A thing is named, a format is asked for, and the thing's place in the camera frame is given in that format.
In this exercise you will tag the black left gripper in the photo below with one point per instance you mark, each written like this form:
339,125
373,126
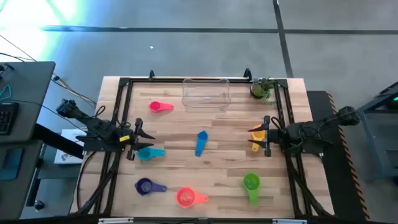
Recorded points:
127,141

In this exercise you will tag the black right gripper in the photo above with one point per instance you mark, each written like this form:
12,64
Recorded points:
278,137

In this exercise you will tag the yellow measuring cup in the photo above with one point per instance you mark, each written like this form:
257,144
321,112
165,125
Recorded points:
258,137

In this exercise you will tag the teal measuring cup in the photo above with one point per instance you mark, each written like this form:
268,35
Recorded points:
147,154

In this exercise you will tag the pink measuring cup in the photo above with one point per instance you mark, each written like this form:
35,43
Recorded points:
155,106

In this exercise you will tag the purple measuring cup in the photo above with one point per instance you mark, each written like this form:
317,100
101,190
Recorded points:
144,186

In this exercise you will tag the green measuring cup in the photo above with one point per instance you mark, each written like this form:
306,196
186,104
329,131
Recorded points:
251,182

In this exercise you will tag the blue measuring cup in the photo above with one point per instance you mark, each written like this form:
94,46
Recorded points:
201,138

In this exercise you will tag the orange measuring cup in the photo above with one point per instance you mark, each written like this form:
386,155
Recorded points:
185,197

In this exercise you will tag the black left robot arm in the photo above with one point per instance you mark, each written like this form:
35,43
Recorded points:
77,113

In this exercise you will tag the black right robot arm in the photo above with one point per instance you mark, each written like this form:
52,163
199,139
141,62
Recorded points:
323,123

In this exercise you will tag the clear plastic basket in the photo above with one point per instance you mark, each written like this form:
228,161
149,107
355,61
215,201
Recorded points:
199,93

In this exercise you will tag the small potted green plant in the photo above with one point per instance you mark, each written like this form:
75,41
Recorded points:
258,90

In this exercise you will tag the black table clamp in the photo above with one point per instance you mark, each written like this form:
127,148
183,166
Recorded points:
247,74
151,74

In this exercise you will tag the white cardboard box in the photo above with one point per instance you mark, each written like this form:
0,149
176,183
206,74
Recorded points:
65,157

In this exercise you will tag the black hazard-edged floor mat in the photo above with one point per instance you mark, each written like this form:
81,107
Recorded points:
335,186

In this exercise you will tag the black support beam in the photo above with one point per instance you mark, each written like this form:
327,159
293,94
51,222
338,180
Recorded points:
53,138

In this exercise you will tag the grey metal cart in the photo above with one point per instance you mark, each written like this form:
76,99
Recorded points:
368,146

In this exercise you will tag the dark grey desk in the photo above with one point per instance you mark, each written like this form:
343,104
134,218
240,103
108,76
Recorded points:
31,87
18,193

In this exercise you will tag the black caster wheel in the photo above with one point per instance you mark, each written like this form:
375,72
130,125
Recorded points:
38,205

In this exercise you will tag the dark blue pad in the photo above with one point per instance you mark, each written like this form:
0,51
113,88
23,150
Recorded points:
11,165

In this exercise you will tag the device with green light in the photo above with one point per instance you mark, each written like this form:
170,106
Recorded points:
394,101

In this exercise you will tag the black keyboard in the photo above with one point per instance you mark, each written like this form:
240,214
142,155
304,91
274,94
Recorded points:
7,118

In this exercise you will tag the teal loop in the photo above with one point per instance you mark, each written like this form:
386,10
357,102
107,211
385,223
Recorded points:
9,90

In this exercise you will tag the silver metal bracket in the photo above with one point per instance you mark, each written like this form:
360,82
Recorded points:
115,221
289,221

